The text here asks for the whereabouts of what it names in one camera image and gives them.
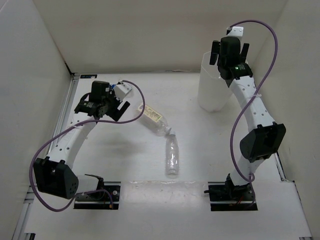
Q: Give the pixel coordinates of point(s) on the clear bottle without label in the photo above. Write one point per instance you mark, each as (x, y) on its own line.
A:
(172, 155)

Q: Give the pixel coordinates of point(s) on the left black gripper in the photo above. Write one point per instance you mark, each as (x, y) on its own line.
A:
(117, 113)

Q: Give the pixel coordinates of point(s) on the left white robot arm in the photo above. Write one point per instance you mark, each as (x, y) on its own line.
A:
(53, 174)

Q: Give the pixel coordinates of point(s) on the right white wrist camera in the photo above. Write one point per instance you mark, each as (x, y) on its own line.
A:
(235, 31)

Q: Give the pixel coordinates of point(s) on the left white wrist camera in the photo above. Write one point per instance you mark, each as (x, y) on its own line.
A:
(123, 90)

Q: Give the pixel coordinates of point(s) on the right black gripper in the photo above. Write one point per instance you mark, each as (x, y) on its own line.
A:
(215, 52)

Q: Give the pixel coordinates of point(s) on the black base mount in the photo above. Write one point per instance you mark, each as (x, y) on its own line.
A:
(222, 200)
(101, 200)

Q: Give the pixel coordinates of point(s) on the white plastic bin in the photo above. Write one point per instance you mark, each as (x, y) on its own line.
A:
(213, 92)

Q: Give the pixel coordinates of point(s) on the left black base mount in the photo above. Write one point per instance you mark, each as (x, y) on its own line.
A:
(101, 200)

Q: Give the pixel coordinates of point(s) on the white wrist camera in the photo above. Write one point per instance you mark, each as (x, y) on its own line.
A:
(235, 31)
(123, 90)

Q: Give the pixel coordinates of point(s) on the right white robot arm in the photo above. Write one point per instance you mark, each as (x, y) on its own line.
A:
(232, 78)

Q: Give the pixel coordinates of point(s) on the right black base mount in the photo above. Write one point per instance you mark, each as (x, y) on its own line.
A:
(222, 200)

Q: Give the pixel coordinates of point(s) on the large green label bottle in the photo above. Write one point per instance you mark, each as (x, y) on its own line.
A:
(154, 121)

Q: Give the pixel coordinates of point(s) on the right aluminium frame rail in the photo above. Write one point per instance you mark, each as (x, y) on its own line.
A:
(265, 135)

